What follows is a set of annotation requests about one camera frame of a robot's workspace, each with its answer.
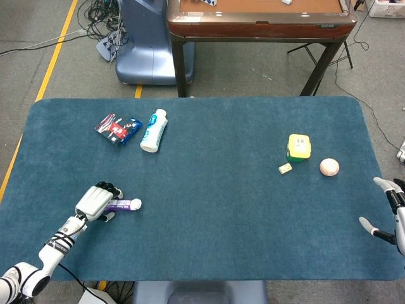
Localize purple white tube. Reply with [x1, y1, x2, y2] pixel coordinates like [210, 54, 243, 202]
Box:
[104, 198, 142, 212]

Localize blue snack packet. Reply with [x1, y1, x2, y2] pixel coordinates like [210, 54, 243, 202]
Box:
[120, 117, 142, 146]

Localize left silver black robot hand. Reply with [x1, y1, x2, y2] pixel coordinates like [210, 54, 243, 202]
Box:
[75, 181, 124, 222]

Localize brown mahjong table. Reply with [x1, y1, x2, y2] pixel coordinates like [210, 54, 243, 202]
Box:
[166, 0, 358, 98]

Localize tangled black cables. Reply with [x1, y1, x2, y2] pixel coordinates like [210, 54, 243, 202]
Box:
[77, 0, 129, 42]

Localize white floor cable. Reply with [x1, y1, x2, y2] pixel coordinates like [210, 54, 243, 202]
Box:
[18, 28, 88, 51]

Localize blue carpet table cover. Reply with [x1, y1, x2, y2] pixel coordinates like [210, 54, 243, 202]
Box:
[0, 96, 400, 282]

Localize red black snack packet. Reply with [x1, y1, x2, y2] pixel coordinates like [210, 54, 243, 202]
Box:
[94, 113, 134, 146]

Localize white box under table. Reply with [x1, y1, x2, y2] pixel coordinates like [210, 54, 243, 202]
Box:
[78, 286, 110, 304]

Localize white blue plastic bottle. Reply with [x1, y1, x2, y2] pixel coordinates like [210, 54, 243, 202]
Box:
[139, 108, 168, 153]

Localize blue grey machine base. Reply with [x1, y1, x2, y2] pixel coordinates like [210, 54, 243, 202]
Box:
[115, 0, 196, 86]

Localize yellow lidded green container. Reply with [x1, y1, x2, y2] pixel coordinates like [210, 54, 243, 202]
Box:
[285, 134, 313, 163]

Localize thin black floor cable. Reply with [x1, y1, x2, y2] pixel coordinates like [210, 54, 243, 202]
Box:
[334, 0, 402, 153]

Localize grey power strip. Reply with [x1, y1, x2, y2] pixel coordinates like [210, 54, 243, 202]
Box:
[96, 30, 127, 63]

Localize blue robot torso base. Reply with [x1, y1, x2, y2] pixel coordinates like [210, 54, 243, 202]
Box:
[132, 280, 270, 304]

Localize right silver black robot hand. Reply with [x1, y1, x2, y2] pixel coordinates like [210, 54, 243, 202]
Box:
[359, 177, 405, 257]

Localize pink ball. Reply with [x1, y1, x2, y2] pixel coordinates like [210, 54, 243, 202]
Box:
[319, 158, 340, 177]

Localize white cardboard box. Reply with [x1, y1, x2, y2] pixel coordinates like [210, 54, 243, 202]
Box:
[368, 0, 405, 18]

